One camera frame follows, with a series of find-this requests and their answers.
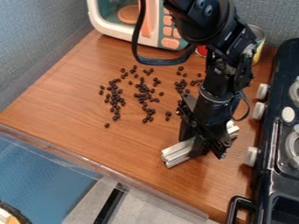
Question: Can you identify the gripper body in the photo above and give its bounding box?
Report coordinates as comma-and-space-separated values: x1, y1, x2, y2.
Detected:
176, 92, 240, 160

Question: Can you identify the pile of black bits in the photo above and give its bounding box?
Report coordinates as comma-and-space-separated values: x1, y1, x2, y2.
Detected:
96, 65, 207, 130

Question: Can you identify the red toy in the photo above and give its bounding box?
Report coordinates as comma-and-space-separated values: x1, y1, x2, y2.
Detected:
193, 45, 211, 58

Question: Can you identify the toy stove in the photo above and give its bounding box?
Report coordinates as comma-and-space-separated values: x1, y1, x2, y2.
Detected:
226, 38, 299, 224

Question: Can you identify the silver and yellow can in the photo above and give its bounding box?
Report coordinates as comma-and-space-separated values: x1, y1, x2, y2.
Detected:
246, 24, 269, 67

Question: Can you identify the toy microwave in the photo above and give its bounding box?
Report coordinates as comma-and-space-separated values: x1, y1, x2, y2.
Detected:
85, 0, 197, 53

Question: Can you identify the black cable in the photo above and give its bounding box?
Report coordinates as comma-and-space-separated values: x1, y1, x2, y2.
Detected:
130, 0, 197, 67

